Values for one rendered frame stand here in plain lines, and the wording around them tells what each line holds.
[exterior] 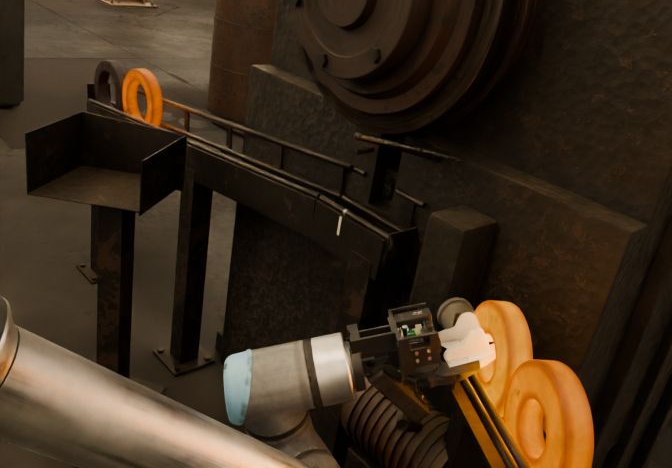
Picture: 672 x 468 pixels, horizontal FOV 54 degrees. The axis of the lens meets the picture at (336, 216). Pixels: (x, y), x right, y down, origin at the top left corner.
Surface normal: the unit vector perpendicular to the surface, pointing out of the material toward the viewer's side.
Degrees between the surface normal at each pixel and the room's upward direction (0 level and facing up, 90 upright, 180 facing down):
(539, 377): 90
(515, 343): 41
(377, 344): 90
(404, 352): 90
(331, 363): 47
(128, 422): 62
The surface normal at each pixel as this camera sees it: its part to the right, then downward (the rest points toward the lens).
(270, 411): 0.15, 0.51
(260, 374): -0.07, -0.48
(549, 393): -0.98, -0.10
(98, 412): 0.77, -0.11
